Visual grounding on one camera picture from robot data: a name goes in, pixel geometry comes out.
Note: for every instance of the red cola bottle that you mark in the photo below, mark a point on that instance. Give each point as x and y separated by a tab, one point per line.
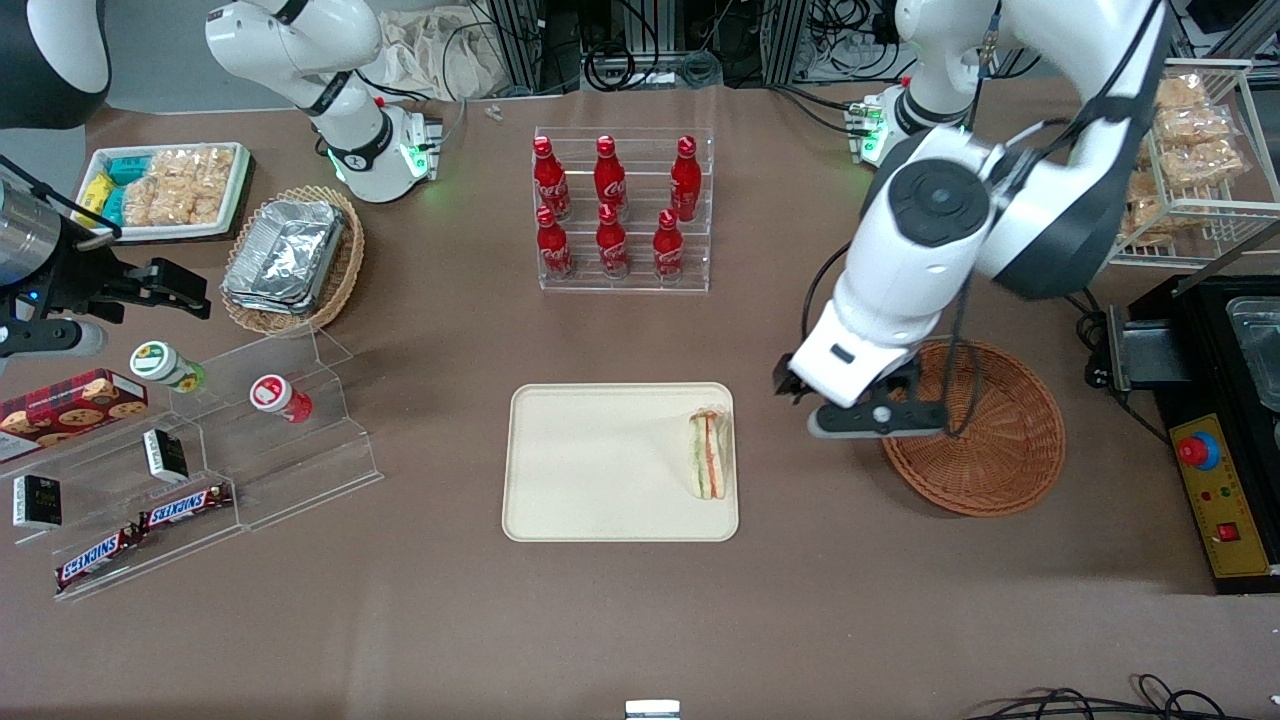
611	245
609	178
667	250
685	180
553	248
550	180

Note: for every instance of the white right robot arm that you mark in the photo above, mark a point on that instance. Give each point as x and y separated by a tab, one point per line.
290	40

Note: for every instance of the stacked aluminium foil containers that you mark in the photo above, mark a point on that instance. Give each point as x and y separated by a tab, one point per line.
285	255

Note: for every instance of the white snack tray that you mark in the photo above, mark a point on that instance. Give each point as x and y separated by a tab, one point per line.
235	205

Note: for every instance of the cream rectangular tray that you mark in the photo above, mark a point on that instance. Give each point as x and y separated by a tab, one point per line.
600	462

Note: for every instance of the beige cloth bag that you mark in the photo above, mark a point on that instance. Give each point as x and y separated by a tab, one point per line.
430	55

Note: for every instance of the teal snack packet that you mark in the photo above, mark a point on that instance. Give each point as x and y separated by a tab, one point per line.
128	169
113	205

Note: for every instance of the yellow snack packet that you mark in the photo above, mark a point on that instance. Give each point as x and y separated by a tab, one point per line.
95	192

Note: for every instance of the clear acrylic bottle rack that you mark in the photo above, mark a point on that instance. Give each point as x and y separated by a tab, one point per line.
640	270

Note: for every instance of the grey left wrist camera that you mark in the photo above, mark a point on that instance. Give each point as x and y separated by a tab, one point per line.
850	425

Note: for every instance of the oval tan wicker basket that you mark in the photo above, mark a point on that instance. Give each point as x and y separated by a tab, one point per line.
345	270

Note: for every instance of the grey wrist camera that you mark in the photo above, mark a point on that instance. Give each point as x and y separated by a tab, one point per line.
850	425
50	338

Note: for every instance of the clear plastic container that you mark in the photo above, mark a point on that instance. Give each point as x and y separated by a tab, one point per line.
1260	345

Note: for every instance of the black machine with yellow panel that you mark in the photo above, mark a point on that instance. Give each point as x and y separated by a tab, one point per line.
1200	360

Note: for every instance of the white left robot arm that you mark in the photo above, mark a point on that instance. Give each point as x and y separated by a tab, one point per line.
920	250

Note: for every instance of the red lidded small bottle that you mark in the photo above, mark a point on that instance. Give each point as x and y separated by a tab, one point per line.
277	396

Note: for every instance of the snickers bar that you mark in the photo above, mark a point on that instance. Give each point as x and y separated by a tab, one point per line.
185	507
95	557

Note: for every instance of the round brown wicker basket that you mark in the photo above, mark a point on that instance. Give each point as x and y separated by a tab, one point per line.
1015	440

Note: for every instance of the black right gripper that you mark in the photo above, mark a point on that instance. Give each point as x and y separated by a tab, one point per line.
82	281

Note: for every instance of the aluminium frame rack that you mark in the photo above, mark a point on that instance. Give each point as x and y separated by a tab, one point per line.
530	40

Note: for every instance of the silver metal block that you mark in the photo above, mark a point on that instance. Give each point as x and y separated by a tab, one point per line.
652	711

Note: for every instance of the red cookie box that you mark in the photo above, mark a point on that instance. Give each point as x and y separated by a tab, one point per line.
70	405

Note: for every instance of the bagged fried snack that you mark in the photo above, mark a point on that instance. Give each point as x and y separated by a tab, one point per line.
1195	126
1143	210
1182	92
1205	163

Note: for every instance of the bagged rice crackers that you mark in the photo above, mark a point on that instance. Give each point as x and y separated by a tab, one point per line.
175	185

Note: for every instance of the clear acrylic stepped shelf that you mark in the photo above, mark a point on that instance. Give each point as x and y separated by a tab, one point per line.
300	480

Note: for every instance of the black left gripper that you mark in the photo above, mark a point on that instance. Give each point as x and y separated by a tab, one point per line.
784	379

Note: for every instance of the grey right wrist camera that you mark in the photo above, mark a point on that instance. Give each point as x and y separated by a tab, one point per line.
50	338

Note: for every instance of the green lidded small bottle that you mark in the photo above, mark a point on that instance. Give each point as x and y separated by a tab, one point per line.
160	363

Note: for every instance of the small black box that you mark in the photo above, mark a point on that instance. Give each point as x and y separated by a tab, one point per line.
38	502
165	455

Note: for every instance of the triangular sandwich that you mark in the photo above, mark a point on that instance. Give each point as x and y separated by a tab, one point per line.
709	455

